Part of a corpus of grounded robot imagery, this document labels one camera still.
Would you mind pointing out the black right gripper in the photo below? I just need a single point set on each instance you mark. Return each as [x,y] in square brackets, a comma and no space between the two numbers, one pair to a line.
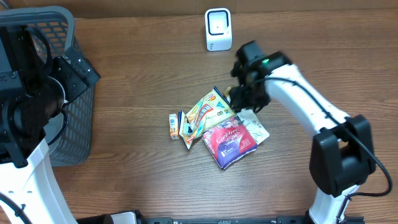
[239,102]

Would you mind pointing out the white floral tube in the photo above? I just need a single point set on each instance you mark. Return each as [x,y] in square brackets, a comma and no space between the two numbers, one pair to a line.
[253,126]

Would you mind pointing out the yellow snack bag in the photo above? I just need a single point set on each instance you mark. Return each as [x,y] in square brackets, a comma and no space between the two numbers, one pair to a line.
[211,110]

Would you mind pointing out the red purple pad pack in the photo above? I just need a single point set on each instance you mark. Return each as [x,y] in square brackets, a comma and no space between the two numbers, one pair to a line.
[229,141]

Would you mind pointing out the small orange box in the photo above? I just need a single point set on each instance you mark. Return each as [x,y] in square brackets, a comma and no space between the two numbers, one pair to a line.
[173,126]

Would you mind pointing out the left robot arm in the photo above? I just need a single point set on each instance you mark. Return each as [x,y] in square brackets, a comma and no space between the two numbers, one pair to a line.
[33,91]

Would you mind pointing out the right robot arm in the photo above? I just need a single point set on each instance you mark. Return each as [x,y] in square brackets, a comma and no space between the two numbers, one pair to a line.
[342,146]

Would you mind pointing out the white barcode scanner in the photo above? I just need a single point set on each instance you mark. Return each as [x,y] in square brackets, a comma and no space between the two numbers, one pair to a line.
[218,29]

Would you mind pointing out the grey plastic shopping basket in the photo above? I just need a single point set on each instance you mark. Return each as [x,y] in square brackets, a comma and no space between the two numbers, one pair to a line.
[58,25]

